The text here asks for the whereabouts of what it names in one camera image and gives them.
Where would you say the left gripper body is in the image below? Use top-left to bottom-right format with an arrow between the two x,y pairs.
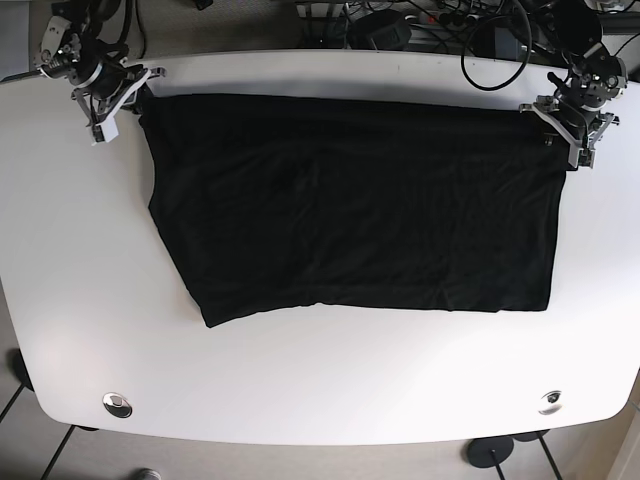
519,95 -> 620,153

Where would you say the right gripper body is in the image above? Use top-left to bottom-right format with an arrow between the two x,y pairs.
71,63 -> 166,130

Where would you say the black T-shirt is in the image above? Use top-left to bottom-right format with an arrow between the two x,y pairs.
139,94 -> 568,327

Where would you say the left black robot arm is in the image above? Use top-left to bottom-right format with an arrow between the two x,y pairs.
460,1 -> 628,168

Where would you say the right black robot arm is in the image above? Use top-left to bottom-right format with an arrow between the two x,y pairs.
34,1 -> 166,143

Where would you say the right silver table grommet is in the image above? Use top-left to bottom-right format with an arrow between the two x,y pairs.
537,390 -> 563,416

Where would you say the silver table grommet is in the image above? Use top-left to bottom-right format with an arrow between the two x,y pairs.
102,392 -> 133,419
537,390 -> 563,416

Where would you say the black table leg left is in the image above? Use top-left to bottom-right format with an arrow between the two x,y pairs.
0,349 -> 34,422

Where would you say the left silver table grommet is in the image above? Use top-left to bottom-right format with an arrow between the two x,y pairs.
102,392 -> 133,419

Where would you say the black round stand base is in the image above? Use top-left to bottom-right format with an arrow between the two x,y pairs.
465,436 -> 514,469

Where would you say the grey shoe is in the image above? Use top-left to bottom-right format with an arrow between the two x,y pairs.
131,468 -> 162,480

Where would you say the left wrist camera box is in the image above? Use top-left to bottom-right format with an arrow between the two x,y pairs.
568,145 -> 595,169

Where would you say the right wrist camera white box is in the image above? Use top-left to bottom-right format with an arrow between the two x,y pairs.
89,118 -> 119,145

